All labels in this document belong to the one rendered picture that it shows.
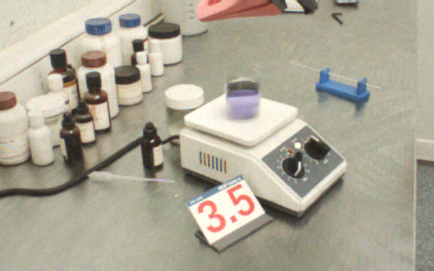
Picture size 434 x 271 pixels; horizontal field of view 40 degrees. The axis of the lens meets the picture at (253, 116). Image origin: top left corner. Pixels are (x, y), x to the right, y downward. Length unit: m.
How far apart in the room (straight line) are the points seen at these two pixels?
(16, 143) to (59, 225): 0.18
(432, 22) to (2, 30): 1.57
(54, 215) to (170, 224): 0.15
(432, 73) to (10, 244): 1.80
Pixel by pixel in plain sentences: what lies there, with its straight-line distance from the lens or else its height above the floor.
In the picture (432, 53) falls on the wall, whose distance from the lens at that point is 2.27.
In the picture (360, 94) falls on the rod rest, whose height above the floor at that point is 0.76.
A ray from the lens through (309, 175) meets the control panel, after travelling 0.78.
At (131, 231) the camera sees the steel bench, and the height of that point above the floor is 0.75.
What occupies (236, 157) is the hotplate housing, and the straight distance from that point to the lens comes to 0.77.
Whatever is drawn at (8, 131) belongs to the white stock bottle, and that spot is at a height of 0.81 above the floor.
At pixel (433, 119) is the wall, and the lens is 2.38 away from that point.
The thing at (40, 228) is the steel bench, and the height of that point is 0.75.
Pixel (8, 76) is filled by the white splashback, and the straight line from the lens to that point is 1.01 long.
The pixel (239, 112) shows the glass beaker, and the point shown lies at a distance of 0.78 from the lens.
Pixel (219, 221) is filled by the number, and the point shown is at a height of 0.77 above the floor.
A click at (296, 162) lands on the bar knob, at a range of 0.75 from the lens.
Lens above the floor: 1.20
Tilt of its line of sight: 26 degrees down
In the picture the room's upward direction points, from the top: straight up
